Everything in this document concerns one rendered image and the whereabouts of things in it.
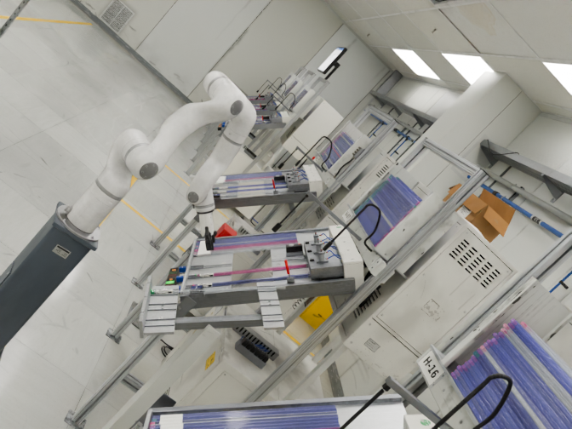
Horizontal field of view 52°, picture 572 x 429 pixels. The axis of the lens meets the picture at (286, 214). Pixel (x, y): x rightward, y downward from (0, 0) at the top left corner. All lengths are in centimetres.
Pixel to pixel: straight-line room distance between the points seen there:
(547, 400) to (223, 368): 153
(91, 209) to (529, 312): 152
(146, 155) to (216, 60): 892
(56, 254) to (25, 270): 13
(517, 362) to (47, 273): 168
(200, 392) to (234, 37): 893
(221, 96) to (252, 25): 885
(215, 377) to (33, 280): 83
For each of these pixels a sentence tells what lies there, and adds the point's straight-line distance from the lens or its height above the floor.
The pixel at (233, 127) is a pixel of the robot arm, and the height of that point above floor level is 136.
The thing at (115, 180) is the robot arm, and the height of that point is 95.
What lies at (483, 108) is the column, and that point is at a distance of 581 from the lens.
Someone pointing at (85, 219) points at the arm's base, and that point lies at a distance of 232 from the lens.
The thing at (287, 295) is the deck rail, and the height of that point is 101.
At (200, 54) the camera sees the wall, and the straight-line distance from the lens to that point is 1106.
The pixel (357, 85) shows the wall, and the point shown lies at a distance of 1123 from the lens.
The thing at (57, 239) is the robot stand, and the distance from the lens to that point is 234.
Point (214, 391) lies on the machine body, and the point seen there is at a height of 47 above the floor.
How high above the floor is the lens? 166
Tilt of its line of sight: 10 degrees down
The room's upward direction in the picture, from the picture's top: 44 degrees clockwise
